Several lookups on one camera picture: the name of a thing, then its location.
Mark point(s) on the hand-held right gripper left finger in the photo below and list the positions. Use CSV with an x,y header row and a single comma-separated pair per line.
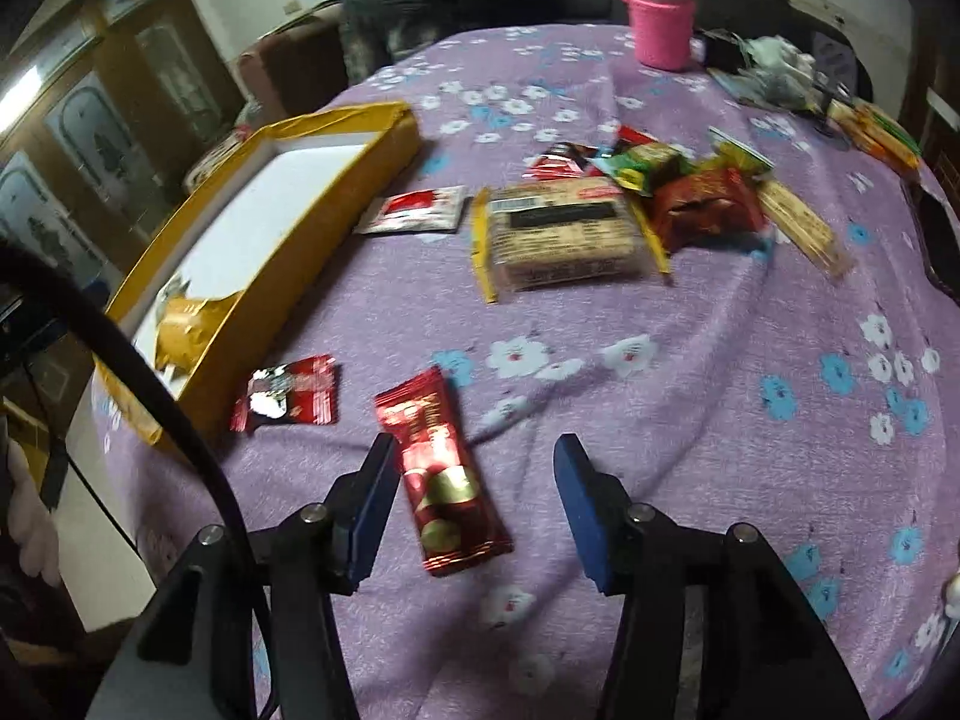
x,y
367,517

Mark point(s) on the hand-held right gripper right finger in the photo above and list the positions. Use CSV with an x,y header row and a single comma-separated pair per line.
x,y
585,517

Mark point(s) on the long red snack packet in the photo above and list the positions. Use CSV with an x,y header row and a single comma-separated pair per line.
x,y
435,465

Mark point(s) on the yellow snack packet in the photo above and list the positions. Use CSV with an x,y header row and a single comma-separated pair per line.
x,y
191,326

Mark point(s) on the large clear biscuit packet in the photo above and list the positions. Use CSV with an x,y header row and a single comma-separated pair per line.
x,y
562,240

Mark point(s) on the white tray with yellow rim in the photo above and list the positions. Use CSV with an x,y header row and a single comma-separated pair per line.
x,y
315,240

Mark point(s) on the red and white sachet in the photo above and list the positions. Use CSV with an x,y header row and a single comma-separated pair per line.
x,y
409,211

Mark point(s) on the dark red snack packet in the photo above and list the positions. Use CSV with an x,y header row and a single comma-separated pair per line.
x,y
705,206

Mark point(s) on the green pea snack packet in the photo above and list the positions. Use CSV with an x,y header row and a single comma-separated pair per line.
x,y
645,161

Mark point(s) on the plain red snack packet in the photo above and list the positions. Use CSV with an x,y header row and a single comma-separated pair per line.
x,y
634,136

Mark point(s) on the yellow-green snack packet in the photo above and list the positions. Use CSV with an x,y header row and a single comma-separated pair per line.
x,y
739,157

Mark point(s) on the small red snack packet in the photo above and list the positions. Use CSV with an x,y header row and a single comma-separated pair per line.
x,y
300,397

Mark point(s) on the purple floral tablecloth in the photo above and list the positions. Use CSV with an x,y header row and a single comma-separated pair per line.
x,y
675,390

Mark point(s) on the pink fuzzy clothing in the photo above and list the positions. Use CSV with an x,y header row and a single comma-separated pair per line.
x,y
34,532

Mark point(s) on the red and black snack packet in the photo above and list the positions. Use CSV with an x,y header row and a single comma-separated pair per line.
x,y
559,160

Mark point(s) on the long clear cracker packet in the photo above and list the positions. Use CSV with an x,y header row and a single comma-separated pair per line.
x,y
802,229

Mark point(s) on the patterned blanket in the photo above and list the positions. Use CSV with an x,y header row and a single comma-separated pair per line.
x,y
217,156

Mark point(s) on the brown armchair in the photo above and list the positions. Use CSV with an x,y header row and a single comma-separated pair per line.
x,y
292,67

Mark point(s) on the wooden glass-panel door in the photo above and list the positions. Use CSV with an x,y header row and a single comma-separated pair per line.
x,y
150,90

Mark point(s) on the orange snack packets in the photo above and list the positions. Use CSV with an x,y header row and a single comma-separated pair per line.
x,y
877,135

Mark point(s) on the small black object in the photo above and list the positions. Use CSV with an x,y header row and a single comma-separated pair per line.
x,y
721,49

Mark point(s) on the white crumpled clutter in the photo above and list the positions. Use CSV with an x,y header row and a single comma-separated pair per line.
x,y
776,60

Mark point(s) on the pink knit-sleeved bottle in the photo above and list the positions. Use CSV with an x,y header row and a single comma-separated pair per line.
x,y
660,22

